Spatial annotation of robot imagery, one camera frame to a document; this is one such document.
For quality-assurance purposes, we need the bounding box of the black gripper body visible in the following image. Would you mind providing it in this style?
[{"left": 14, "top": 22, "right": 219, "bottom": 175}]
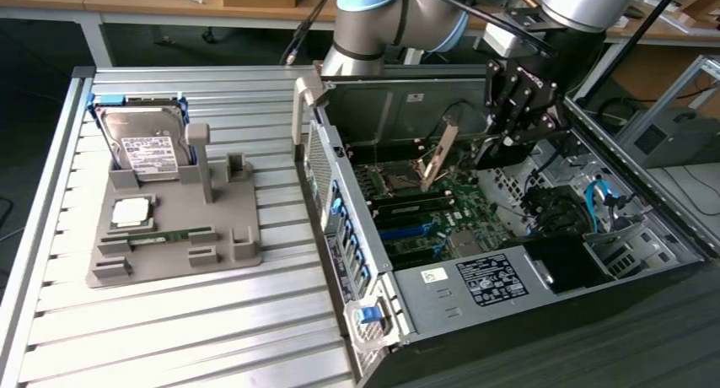
[{"left": 521, "top": 29, "right": 609, "bottom": 98}]

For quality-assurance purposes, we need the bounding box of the graphics card with metal bracket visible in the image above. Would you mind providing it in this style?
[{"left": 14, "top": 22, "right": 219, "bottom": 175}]
[{"left": 421, "top": 110, "right": 537, "bottom": 191}]

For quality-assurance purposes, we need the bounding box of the black tripod pole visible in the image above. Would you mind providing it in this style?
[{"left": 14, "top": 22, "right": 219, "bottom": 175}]
[{"left": 573, "top": 0, "right": 691, "bottom": 109}]

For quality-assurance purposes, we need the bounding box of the wooden desk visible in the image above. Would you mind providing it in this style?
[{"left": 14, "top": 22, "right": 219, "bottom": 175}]
[
  {"left": 0, "top": 0, "right": 339, "bottom": 68},
  {"left": 466, "top": 0, "right": 720, "bottom": 50}
]

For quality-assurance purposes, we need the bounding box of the metal socket cover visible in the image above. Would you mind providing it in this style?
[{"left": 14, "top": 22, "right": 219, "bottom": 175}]
[{"left": 414, "top": 143, "right": 461, "bottom": 182}]

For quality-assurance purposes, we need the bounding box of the green motherboard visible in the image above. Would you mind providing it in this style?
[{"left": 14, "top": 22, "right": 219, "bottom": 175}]
[{"left": 351, "top": 141, "right": 519, "bottom": 271}]

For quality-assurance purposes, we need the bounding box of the open PC case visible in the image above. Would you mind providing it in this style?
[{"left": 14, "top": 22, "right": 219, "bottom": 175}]
[{"left": 291, "top": 65, "right": 720, "bottom": 388}]

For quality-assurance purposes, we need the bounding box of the grey computer box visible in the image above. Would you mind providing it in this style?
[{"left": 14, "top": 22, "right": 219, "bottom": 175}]
[{"left": 617, "top": 105, "right": 720, "bottom": 170}]

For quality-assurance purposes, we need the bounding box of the CPU socket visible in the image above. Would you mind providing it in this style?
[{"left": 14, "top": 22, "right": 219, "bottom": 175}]
[{"left": 379, "top": 162, "right": 429, "bottom": 195}]

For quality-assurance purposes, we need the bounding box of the black RAM module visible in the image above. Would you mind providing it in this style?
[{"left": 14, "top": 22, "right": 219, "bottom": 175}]
[{"left": 374, "top": 197, "right": 457, "bottom": 219}]

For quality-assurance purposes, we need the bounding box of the silver chipset heatsink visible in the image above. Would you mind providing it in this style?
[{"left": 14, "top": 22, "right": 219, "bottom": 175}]
[{"left": 450, "top": 230, "right": 493, "bottom": 257}]

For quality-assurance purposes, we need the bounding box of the grey metal disk bay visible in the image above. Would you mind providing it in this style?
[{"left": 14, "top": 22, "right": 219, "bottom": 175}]
[{"left": 582, "top": 224, "right": 665, "bottom": 280}]

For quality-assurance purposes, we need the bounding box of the blue expansion slot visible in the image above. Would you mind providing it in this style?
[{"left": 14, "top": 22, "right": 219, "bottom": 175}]
[{"left": 379, "top": 224, "right": 434, "bottom": 242}]

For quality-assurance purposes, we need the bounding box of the grey power supply unit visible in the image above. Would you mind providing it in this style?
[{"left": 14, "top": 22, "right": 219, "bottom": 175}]
[{"left": 393, "top": 245, "right": 559, "bottom": 339}]

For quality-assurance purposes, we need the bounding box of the hard disk in blue carrier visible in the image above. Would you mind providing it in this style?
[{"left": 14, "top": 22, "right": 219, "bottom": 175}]
[{"left": 87, "top": 91, "right": 197, "bottom": 182}]

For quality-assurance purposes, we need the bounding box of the green RAM stick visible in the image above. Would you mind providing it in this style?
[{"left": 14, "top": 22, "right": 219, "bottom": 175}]
[{"left": 102, "top": 227, "right": 214, "bottom": 242}]

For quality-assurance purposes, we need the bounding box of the grey plastic parts rack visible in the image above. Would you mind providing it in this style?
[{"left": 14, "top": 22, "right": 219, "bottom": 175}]
[{"left": 85, "top": 123, "right": 266, "bottom": 290}]

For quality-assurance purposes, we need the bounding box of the silver CPU chip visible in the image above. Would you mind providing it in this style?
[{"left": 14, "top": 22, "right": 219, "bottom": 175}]
[{"left": 111, "top": 197, "right": 155, "bottom": 228}]

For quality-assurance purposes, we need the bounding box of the black wire bundle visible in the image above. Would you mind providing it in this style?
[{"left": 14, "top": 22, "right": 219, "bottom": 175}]
[{"left": 518, "top": 184, "right": 594, "bottom": 240}]

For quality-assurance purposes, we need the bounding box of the blue data wire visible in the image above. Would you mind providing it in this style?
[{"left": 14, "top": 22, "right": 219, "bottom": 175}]
[{"left": 585, "top": 173, "right": 622, "bottom": 237}]

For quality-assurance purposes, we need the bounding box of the aluminium profile frame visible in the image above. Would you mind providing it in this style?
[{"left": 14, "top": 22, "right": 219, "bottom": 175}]
[{"left": 617, "top": 53, "right": 720, "bottom": 144}]

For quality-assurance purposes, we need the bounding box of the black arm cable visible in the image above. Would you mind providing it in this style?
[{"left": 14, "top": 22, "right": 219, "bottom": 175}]
[{"left": 283, "top": 0, "right": 339, "bottom": 65}]

